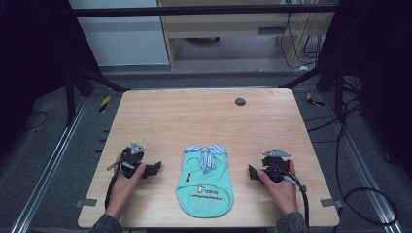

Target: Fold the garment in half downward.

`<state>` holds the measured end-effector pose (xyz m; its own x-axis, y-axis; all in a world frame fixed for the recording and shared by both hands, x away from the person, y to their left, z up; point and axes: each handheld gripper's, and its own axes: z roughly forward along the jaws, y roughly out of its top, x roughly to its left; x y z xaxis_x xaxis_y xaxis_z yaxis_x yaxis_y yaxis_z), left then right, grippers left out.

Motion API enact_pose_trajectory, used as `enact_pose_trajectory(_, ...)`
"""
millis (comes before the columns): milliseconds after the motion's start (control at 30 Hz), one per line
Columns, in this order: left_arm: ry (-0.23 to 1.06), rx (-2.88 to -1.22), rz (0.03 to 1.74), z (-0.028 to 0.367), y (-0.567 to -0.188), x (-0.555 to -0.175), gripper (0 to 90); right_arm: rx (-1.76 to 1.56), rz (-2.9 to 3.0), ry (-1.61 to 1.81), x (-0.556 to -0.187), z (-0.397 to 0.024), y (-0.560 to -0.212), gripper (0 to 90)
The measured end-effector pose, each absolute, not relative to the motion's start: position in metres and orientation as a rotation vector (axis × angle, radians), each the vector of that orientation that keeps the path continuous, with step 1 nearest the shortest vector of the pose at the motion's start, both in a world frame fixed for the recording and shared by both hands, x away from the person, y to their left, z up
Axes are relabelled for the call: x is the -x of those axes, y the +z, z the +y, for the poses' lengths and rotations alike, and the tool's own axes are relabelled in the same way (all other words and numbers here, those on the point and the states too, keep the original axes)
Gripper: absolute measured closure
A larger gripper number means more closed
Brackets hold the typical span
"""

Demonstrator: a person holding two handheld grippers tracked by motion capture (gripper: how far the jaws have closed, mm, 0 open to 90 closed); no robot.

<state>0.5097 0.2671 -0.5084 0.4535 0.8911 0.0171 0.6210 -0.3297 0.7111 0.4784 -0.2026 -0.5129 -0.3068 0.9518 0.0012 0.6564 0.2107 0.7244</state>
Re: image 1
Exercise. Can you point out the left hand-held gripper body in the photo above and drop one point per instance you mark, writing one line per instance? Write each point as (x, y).
(132, 159)

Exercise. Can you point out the white cabinet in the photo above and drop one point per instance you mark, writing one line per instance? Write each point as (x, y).
(120, 35)

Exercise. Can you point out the person's right hand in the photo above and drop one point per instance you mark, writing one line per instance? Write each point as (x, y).
(281, 194)

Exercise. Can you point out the aluminium floor rail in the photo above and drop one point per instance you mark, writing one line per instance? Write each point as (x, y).
(366, 168)
(48, 165)

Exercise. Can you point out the yellow black hazard tape strip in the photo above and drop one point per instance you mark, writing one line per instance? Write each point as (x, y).
(104, 104)
(313, 100)

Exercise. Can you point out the black horizontal frame bar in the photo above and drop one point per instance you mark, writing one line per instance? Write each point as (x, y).
(200, 10)

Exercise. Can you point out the mint green pet shirt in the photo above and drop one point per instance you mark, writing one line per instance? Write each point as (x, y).
(204, 191)

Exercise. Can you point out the person's left hand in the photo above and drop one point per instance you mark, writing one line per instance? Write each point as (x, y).
(122, 191)

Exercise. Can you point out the grey round table grommet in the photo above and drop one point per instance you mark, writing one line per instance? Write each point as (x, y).
(240, 102)

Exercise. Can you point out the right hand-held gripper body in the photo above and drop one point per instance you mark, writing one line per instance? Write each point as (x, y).
(276, 165)

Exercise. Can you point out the black frame stand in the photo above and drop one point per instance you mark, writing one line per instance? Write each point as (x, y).
(77, 81)
(330, 74)

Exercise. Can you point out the light wooden desk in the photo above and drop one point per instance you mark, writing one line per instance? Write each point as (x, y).
(226, 26)

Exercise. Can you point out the black curtain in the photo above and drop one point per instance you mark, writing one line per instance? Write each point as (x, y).
(32, 64)
(379, 64)

